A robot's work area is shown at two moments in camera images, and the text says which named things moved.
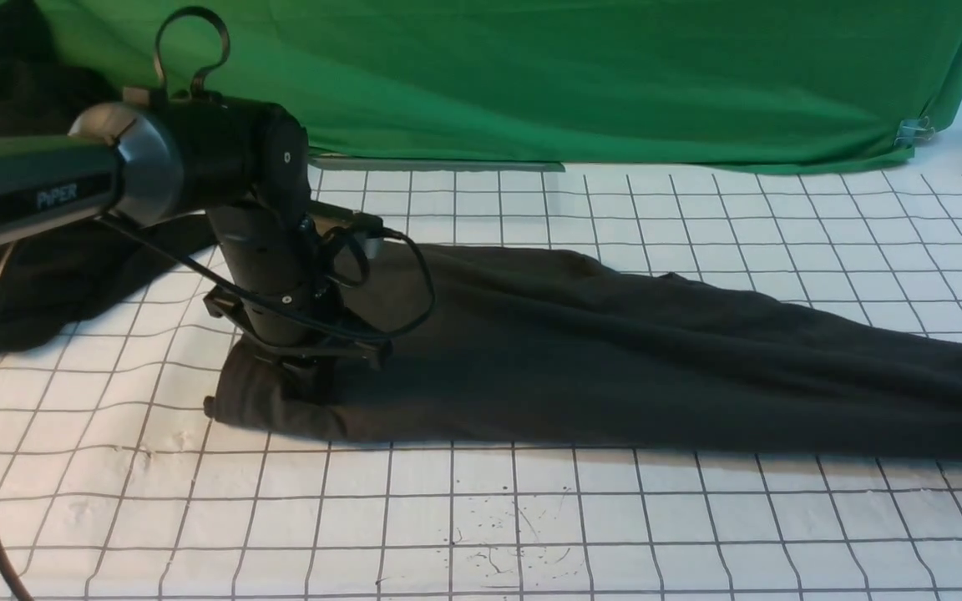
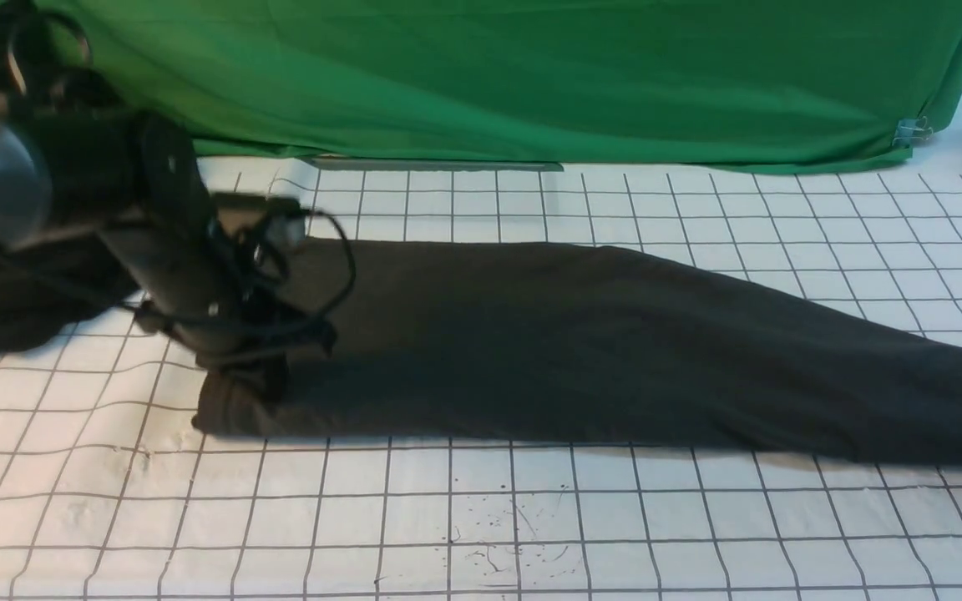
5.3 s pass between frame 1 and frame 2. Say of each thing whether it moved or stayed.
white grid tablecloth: stayed
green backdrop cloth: stayed
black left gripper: moved
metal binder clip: stayed
